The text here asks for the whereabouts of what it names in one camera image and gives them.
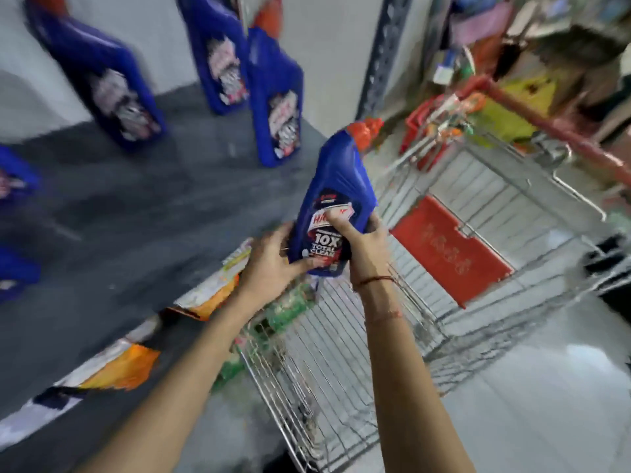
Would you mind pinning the person's right hand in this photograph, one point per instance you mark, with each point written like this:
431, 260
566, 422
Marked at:
369, 256

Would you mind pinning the person's left hand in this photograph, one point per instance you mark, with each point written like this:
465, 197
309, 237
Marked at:
266, 270

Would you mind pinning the person's left thumb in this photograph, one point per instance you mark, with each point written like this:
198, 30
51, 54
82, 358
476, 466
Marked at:
305, 265

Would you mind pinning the person's right thumb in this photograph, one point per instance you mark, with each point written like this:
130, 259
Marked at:
342, 225

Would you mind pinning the blue detergent bottle orange cap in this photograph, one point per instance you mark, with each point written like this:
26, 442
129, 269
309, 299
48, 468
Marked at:
217, 49
98, 68
337, 187
17, 270
273, 93
15, 172

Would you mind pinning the person's right forearm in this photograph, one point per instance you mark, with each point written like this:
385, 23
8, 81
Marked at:
404, 379

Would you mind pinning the person's left forearm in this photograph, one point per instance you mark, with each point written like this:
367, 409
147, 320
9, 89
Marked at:
187, 384

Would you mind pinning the green packets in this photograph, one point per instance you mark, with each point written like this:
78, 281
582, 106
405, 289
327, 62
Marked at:
281, 310

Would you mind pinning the orange white shelf label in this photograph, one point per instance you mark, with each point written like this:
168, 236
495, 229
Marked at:
118, 367
212, 290

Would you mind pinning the red cart seat flap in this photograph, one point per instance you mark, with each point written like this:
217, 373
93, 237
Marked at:
448, 251

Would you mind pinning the red shopping baskets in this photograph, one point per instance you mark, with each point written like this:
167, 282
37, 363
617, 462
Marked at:
419, 128

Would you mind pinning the dark grey shelf board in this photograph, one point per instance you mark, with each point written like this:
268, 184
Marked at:
148, 216

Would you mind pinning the yellow bag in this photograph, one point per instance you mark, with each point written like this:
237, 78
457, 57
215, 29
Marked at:
517, 108

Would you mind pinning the pink packet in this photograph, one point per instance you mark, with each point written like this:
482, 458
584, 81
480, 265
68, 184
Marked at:
480, 24

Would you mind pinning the perforated metal shelf post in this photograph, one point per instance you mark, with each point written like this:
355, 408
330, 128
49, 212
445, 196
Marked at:
387, 49

